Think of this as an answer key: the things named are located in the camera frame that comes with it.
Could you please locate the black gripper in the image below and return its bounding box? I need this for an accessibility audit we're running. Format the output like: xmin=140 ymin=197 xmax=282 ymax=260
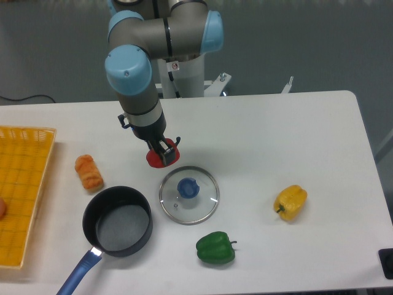
xmin=119 ymin=113 xmax=174 ymax=167

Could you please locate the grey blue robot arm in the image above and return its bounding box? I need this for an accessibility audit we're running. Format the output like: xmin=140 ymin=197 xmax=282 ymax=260
xmin=104 ymin=1 xmax=224 ymax=168

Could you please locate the green bell pepper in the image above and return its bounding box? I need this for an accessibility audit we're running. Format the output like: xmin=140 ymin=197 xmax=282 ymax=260
xmin=195 ymin=231 xmax=237 ymax=265

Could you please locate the yellow bell pepper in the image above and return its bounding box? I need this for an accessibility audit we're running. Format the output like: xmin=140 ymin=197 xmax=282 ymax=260
xmin=273 ymin=185 xmax=308 ymax=221

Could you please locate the glass lid blue knob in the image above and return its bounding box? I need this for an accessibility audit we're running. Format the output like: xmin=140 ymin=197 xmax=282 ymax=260
xmin=158 ymin=166 xmax=220 ymax=226

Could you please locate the orange bread loaf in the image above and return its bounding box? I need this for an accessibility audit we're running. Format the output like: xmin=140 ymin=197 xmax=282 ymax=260
xmin=74 ymin=154 xmax=104 ymax=192

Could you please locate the yellow woven basket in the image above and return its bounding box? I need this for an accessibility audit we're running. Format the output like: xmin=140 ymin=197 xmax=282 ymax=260
xmin=1 ymin=125 xmax=56 ymax=269

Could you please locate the black device table corner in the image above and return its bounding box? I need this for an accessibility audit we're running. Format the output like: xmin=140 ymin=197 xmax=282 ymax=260
xmin=378 ymin=248 xmax=393 ymax=280

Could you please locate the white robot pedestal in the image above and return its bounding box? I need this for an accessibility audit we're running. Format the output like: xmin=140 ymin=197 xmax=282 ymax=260
xmin=156 ymin=54 xmax=232 ymax=99

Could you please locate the black pot blue handle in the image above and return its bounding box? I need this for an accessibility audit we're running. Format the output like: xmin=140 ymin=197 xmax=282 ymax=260
xmin=57 ymin=186 xmax=153 ymax=294

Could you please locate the black floor cable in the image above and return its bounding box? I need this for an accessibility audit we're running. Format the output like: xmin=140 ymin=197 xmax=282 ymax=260
xmin=0 ymin=94 xmax=58 ymax=103

